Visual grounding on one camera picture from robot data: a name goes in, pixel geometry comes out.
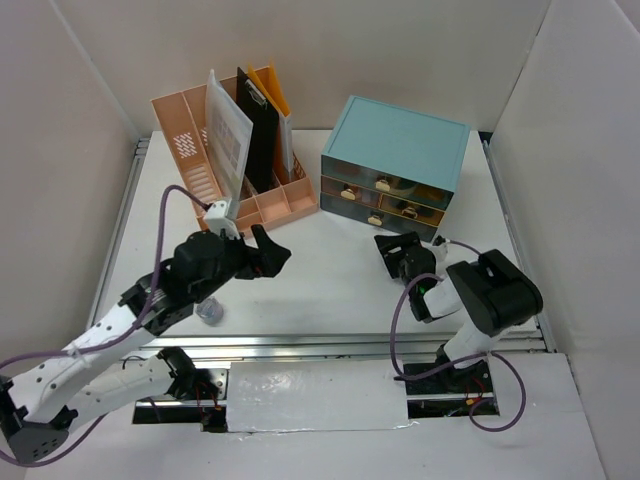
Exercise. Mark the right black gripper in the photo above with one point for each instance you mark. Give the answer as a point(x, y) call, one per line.
point(388, 242)

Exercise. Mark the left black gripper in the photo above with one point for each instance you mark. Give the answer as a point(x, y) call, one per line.
point(270, 258)

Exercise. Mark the black clipboard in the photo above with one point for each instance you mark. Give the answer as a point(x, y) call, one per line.
point(261, 152)

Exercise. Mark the clear document pouch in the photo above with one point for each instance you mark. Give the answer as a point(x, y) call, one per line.
point(229, 132)

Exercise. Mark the orange folder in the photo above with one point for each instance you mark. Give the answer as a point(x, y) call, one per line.
point(275, 110)

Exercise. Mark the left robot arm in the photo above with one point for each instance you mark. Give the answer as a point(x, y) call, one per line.
point(40, 408)

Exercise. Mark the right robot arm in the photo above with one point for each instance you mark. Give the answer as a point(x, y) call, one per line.
point(451, 277)

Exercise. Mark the teal drawer cabinet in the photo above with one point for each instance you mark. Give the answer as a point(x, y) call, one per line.
point(403, 142)

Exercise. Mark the white foil covered plate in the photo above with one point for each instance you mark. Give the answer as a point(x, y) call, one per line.
point(340, 395)

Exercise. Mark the pink plastic file organizer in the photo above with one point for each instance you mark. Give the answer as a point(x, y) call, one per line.
point(290, 197)

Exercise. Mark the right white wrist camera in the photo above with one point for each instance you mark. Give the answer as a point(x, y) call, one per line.
point(439, 247)

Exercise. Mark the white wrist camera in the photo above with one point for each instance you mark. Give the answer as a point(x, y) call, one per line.
point(439, 247)
point(221, 215)

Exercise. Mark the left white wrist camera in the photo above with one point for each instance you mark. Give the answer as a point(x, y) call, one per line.
point(221, 215)

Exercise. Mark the aluminium rail frame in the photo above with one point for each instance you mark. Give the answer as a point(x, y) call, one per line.
point(334, 295)

